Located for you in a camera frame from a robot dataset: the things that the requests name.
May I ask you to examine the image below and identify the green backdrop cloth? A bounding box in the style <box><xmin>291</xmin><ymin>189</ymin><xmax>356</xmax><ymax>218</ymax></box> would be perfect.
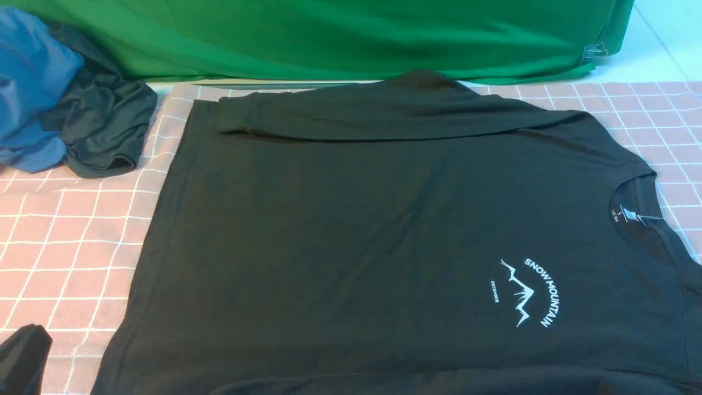
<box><xmin>2</xmin><ymin>1</ymin><xmax>634</xmax><ymax>85</ymax></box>

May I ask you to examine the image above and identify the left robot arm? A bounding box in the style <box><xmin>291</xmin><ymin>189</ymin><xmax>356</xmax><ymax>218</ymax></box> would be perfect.
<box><xmin>1</xmin><ymin>324</ymin><xmax>53</xmax><ymax>394</ymax></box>

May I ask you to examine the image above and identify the pink checkered tablecloth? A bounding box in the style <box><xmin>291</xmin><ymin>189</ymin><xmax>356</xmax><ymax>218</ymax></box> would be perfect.
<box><xmin>1</xmin><ymin>82</ymin><xmax>701</xmax><ymax>394</ymax></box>

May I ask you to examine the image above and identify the dark crumpled garment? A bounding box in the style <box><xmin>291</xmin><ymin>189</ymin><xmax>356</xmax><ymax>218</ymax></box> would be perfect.
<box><xmin>41</xmin><ymin>21</ymin><xmax>157</xmax><ymax>178</ymax></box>

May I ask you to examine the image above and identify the dark gray long-sleeve top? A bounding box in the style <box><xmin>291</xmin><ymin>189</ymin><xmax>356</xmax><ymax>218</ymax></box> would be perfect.
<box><xmin>91</xmin><ymin>72</ymin><xmax>700</xmax><ymax>394</ymax></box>

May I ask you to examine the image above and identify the metal binder clip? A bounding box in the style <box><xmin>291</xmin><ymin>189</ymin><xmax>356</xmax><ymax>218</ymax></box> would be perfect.
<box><xmin>581</xmin><ymin>42</ymin><xmax>609</xmax><ymax>63</ymax></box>

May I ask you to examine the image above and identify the blue crumpled garment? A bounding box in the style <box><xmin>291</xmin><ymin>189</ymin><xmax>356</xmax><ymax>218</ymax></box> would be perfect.
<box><xmin>1</xmin><ymin>7</ymin><xmax>84</xmax><ymax>173</ymax></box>

